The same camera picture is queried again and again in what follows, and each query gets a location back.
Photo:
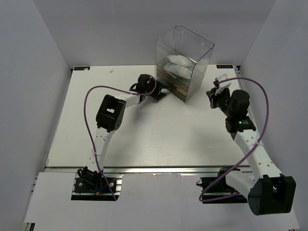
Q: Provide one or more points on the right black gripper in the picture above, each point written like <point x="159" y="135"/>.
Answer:
<point x="211" y="96"/>

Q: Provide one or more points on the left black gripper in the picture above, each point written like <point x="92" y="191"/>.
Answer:
<point x="157" y="95"/>

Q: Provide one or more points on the white blue tube pouch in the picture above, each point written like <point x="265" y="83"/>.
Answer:
<point x="179" y="71"/>

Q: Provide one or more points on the clear acrylic makeup organizer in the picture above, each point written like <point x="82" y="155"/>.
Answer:
<point x="182" y="41"/>

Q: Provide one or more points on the white cotton pad pack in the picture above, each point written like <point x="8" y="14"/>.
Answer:
<point x="180" y="60"/>

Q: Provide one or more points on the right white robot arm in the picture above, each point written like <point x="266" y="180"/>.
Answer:
<point x="270" y="192"/>

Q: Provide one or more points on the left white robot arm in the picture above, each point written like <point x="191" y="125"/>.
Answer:
<point x="110" y="117"/>

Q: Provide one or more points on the right blue table label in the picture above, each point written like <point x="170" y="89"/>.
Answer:
<point x="224" y="66"/>

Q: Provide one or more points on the blue table label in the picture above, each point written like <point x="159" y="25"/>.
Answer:
<point x="224" y="66"/>
<point x="81" y="68"/>

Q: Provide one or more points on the left blue table label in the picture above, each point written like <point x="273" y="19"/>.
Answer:
<point x="81" y="68"/>

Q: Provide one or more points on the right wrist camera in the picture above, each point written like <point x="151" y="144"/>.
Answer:
<point x="221" y="84"/>

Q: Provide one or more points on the aluminium front rail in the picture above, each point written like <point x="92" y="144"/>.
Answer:
<point x="161" y="170"/>

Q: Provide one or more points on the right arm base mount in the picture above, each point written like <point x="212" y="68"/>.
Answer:
<point x="220" y="189"/>

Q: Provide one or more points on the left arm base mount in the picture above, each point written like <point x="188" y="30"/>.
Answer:
<point x="92" y="186"/>

